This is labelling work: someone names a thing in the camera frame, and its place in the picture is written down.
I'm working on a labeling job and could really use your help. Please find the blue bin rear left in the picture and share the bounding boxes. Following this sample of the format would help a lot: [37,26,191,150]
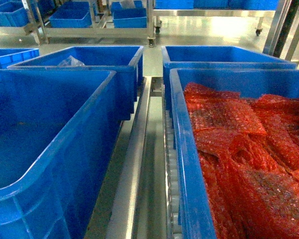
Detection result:
[8,45,144,120]

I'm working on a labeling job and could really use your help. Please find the blue bin rear right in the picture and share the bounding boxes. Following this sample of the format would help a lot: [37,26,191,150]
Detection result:
[162,46,297,111]

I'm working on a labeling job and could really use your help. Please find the stainless steel shelf rack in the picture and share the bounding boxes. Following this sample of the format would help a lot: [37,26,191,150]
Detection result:
[85,77,181,239]

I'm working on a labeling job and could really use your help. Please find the large empty blue bin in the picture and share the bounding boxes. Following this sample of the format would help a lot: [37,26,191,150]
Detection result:
[0,70,121,239]

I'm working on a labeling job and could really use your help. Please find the blue bin with bubble wrap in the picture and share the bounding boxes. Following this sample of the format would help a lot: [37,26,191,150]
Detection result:
[166,68,299,239]

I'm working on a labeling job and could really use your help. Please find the clear plastic bag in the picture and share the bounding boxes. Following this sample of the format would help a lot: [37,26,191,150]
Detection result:
[57,55,85,67]

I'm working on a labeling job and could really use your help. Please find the red bubble wrap sheets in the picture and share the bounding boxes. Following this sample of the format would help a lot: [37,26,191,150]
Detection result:
[184,82,299,239]

